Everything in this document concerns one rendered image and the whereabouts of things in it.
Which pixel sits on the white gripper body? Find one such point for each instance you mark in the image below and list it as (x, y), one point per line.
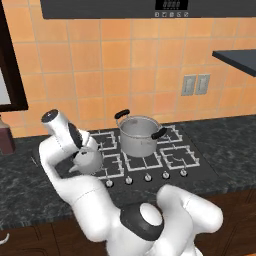
(90, 141)

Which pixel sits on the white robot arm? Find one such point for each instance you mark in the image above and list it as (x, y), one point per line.
(90, 206)

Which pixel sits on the silver kettle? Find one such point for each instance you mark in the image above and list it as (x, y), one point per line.
(88, 162)

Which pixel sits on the silver hob knob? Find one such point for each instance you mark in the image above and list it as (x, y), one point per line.
(165, 174)
(148, 177)
(128, 180)
(183, 172)
(109, 183)

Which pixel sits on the brown bottle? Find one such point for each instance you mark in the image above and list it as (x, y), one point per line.
(6, 138)

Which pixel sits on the black hob with white grates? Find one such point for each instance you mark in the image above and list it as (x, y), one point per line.
(186, 166)

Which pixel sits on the brown cupboard door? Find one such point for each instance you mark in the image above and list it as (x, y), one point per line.
(236, 226)
(68, 241)
(26, 243)

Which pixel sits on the dark framed window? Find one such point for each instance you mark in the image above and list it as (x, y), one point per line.
(10, 66)

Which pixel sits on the grey wall outlet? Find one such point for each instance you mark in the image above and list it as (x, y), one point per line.
(188, 85)
(202, 84)

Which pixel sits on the dark grey wall shelf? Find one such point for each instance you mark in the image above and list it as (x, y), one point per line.
(240, 60)

